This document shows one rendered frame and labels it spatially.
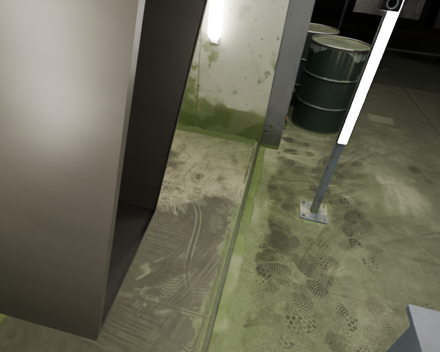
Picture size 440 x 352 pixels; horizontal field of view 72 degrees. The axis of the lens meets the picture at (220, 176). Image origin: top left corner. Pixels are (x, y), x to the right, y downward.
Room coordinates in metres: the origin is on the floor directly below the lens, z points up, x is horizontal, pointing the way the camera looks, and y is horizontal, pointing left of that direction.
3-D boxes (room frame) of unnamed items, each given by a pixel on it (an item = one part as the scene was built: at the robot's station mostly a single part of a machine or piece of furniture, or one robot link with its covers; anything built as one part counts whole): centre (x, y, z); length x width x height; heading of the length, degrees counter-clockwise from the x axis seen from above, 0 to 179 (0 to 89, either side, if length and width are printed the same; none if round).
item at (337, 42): (3.18, -1.01, 0.86); 0.54 x 0.54 x 0.01
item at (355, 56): (3.18, -1.01, 0.44); 0.59 x 0.58 x 0.89; 5
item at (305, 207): (1.67, -0.71, 0.01); 0.20 x 0.20 x 0.01; 81
